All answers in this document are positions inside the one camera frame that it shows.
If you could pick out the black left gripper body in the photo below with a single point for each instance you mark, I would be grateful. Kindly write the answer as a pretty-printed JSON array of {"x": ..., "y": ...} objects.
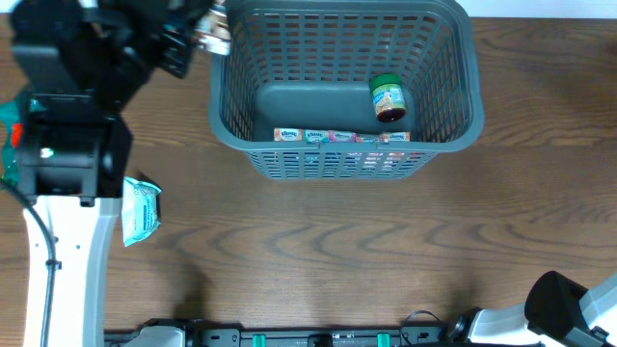
[{"x": 170, "y": 56}]

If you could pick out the beige snack pouch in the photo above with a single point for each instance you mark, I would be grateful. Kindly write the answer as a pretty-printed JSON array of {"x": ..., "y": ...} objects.
[{"x": 212, "y": 32}]

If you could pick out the blue Kleenex tissue multipack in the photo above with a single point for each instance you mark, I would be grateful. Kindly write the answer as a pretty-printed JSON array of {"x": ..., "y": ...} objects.
[{"x": 334, "y": 136}]

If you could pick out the green Nescafe coffee bag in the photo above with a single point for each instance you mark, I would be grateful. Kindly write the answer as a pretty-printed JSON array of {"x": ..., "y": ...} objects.
[{"x": 10, "y": 118}]

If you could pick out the light teal small packet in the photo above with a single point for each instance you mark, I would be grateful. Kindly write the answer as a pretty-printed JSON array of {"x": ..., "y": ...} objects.
[{"x": 139, "y": 214}]

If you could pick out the green lid jar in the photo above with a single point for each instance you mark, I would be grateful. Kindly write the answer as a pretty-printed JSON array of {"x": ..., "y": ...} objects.
[{"x": 387, "y": 97}]

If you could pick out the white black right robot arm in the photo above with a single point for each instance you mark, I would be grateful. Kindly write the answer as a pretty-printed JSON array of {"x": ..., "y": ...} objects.
[{"x": 557, "y": 312}]

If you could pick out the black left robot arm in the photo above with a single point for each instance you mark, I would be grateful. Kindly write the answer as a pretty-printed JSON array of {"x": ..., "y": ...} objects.
[{"x": 83, "y": 66}]

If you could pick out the grey plastic laundry basket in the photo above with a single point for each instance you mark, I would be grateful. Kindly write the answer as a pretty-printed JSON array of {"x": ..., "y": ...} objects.
[{"x": 308, "y": 64}]

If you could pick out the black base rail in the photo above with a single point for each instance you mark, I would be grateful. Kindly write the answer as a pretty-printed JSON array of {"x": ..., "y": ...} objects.
[{"x": 407, "y": 336}]

